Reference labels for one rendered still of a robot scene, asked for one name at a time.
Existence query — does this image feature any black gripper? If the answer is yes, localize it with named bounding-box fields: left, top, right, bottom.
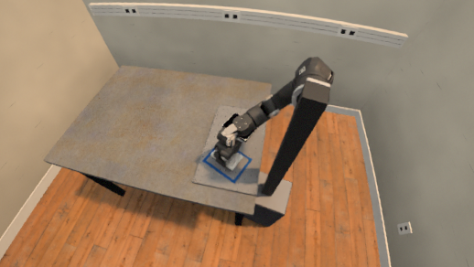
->
left=214, top=136, right=242, bottom=167

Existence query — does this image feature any black rectangular panel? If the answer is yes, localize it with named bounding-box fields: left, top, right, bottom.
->
left=222, top=112, right=259, bottom=142

